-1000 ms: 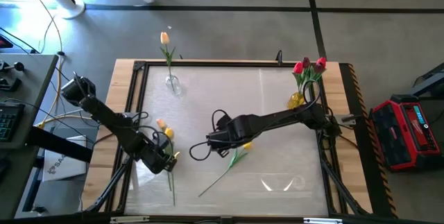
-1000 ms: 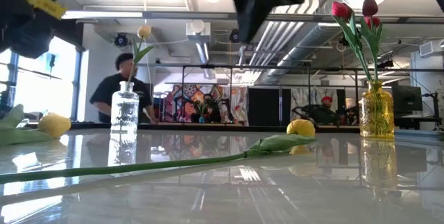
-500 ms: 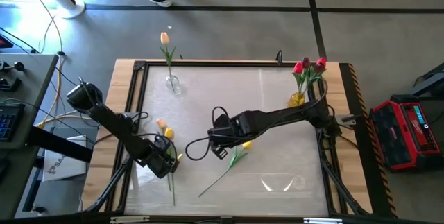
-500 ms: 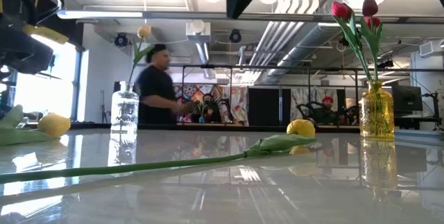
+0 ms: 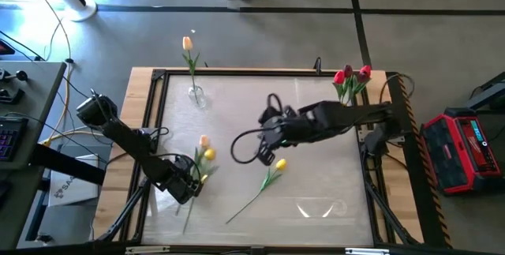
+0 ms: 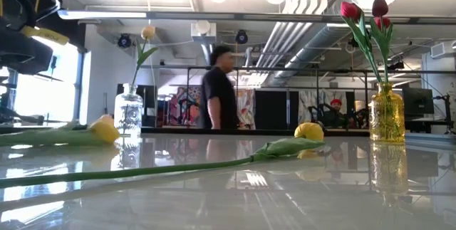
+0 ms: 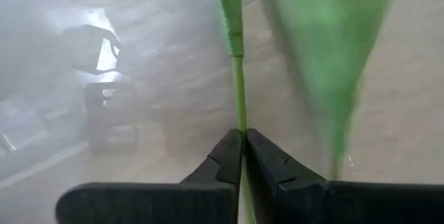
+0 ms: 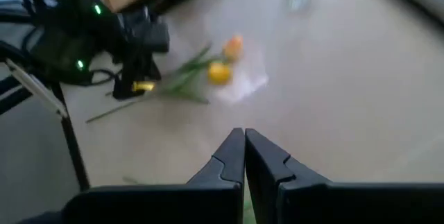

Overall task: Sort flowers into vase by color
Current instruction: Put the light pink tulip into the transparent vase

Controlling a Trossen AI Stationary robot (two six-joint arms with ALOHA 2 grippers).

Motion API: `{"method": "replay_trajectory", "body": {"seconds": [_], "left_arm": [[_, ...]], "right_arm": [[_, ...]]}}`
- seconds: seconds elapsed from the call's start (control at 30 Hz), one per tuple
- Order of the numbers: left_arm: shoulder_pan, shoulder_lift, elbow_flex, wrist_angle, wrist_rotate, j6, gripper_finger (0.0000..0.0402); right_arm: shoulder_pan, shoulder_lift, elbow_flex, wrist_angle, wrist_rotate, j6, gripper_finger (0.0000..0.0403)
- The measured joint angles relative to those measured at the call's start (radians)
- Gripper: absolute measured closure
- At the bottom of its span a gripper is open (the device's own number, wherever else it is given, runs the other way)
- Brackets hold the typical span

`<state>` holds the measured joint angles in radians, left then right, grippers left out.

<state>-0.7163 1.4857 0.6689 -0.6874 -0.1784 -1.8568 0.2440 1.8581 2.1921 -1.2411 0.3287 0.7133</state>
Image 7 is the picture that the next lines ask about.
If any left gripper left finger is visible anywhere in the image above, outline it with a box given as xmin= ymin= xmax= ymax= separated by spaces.
xmin=55 ymin=128 xmax=243 ymax=224

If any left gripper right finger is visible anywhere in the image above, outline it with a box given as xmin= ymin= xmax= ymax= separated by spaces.
xmin=244 ymin=128 xmax=444 ymax=224

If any peach tulip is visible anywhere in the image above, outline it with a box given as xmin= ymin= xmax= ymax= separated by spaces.
xmin=210 ymin=0 xmax=257 ymax=224

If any yellow tulip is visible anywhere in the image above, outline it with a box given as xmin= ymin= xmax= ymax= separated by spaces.
xmin=258 ymin=0 xmax=403 ymax=182

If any glossy white table sheet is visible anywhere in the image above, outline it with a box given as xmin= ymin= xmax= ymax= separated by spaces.
xmin=0 ymin=0 xmax=444 ymax=224

